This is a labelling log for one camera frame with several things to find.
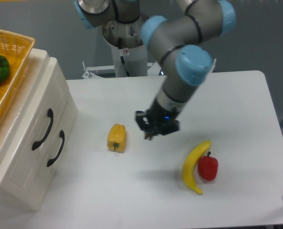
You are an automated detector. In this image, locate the black bottom drawer handle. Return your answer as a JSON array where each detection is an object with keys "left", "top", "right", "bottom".
[{"left": 47, "top": 130, "right": 65, "bottom": 167}]

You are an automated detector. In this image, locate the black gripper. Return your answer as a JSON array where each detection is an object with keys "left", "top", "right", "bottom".
[{"left": 135, "top": 99, "right": 179, "bottom": 141}]

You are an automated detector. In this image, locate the red bell pepper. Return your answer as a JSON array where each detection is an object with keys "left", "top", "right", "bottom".
[{"left": 198, "top": 151, "right": 219, "bottom": 181}]

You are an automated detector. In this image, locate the black top drawer handle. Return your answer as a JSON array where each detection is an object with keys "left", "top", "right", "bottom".
[{"left": 31, "top": 108, "right": 54, "bottom": 151}]

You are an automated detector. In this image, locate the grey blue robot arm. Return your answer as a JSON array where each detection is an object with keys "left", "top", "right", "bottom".
[{"left": 74, "top": 0, "right": 236, "bottom": 139}]

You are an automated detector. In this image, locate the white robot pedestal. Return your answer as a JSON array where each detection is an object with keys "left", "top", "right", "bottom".
[{"left": 102, "top": 13, "right": 148, "bottom": 77}]

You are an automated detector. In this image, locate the black drawer handle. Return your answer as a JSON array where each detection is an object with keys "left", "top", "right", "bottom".
[
  {"left": 31, "top": 108, "right": 54, "bottom": 151},
  {"left": 47, "top": 130, "right": 65, "bottom": 167}
]

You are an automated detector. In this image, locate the yellow bell pepper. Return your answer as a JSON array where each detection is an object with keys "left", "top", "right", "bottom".
[{"left": 107, "top": 124, "right": 127, "bottom": 153}]

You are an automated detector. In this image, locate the yellow banana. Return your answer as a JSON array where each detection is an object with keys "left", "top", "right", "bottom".
[{"left": 182, "top": 140, "right": 211, "bottom": 195}]

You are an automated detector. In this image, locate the yellow woven basket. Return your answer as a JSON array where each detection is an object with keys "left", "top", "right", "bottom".
[{"left": 0, "top": 29, "right": 35, "bottom": 122}]

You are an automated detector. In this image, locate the white drawer cabinet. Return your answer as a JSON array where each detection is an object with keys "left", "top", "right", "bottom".
[{"left": 0, "top": 49, "right": 78, "bottom": 210}]

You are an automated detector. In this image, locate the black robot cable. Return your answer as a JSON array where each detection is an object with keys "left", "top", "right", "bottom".
[{"left": 118, "top": 37, "right": 132, "bottom": 77}]

